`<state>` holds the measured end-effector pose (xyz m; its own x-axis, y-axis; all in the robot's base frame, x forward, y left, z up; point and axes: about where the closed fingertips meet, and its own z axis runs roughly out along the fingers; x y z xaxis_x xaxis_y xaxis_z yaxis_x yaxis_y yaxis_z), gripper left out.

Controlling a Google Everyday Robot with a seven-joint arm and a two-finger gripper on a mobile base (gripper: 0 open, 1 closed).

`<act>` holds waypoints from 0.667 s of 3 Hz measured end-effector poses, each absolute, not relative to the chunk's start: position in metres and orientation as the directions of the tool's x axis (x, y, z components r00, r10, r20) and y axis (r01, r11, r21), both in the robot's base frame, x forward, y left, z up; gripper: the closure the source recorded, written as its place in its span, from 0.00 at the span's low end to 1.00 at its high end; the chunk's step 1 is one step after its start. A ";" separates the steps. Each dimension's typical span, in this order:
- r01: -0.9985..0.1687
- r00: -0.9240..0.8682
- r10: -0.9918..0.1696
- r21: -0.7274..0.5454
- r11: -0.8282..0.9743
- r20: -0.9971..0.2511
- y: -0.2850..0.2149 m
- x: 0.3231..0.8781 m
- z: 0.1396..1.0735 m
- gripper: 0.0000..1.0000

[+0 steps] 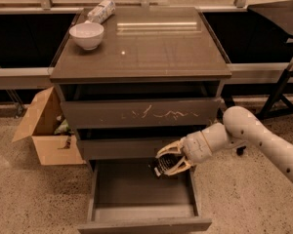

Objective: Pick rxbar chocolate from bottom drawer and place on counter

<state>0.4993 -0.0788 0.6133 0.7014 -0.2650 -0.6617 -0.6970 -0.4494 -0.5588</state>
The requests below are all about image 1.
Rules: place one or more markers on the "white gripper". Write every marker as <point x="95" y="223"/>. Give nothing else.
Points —
<point x="193" y="146"/>

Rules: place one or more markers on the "black rxbar chocolate bar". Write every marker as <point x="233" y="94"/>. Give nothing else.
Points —
<point x="163" y="164"/>

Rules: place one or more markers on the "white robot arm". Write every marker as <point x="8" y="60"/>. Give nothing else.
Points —
<point x="239" y="125"/>

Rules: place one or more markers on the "grey bottom drawer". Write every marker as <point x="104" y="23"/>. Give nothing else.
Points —
<point x="127" y="198"/>

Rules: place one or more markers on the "grey drawer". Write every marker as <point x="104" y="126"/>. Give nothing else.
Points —
<point x="124" y="143"/>
<point x="127" y="198"/>
<point x="137" y="105"/>

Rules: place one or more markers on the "grey middle drawer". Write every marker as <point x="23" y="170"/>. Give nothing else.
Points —
<point x="124" y="143"/>

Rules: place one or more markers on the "grey drawer cabinet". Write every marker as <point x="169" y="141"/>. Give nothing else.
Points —
<point x="147" y="45"/>

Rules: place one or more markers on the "grey top drawer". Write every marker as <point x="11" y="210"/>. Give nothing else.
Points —
<point x="137" y="105"/>

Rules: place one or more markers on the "green items in box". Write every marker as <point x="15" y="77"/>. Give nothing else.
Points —
<point x="63" y="129"/>

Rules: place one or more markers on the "open cardboard box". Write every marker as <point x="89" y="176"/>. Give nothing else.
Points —
<point x="39" y="123"/>

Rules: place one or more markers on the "white ceramic bowl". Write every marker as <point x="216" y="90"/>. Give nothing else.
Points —
<point x="87" y="35"/>

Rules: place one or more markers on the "white blue snack bag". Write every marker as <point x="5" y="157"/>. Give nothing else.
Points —
<point x="102" y="11"/>

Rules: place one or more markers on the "black folding table stand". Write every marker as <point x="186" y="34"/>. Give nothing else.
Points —
<point x="276" y="74"/>

